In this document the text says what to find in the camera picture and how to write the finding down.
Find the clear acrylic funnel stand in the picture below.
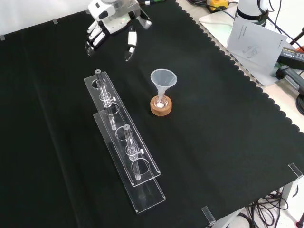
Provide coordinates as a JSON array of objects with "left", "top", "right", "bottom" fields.
[{"left": 83, "top": 69, "right": 166, "bottom": 214}]

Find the yellow stop button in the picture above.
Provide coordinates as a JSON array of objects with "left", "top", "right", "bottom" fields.
[{"left": 206, "top": 0, "right": 229, "bottom": 11}]

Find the black cable bundle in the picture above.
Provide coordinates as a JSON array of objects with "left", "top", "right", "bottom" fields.
[{"left": 246, "top": 186, "right": 300, "bottom": 228}]

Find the black power adapter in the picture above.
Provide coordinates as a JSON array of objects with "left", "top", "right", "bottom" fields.
[{"left": 279, "top": 47, "right": 304, "bottom": 64}]

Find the translucent plastic funnel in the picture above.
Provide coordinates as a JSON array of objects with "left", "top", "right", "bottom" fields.
[{"left": 150, "top": 69, "right": 178, "bottom": 102}]

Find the pale base board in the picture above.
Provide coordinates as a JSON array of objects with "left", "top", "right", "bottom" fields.
[{"left": 198, "top": 9, "right": 284, "bottom": 87}]

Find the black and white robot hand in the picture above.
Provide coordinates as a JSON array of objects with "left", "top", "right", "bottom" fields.
[{"left": 85, "top": 0, "right": 152, "bottom": 62}]

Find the white paper booklet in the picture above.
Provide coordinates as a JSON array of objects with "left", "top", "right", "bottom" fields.
[{"left": 227, "top": 17, "right": 288, "bottom": 77}]

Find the cork ring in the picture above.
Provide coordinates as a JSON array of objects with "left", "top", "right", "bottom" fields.
[{"left": 150, "top": 96, "right": 172, "bottom": 117}]

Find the black bench cloth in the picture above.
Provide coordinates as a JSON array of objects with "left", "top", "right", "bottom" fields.
[{"left": 0, "top": 0, "right": 304, "bottom": 228}]

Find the black tripod leg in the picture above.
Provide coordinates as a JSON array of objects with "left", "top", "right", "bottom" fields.
[{"left": 289, "top": 25, "right": 304, "bottom": 52}]

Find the small round-bottom glass flask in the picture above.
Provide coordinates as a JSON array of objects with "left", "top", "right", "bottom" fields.
[{"left": 153, "top": 94, "right": 168, "bottom": 110}]

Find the black clamp handle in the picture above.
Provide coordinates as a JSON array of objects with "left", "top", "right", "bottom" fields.
[{"left": 276, "top": 64, "right": 304, "bottom": 96}]

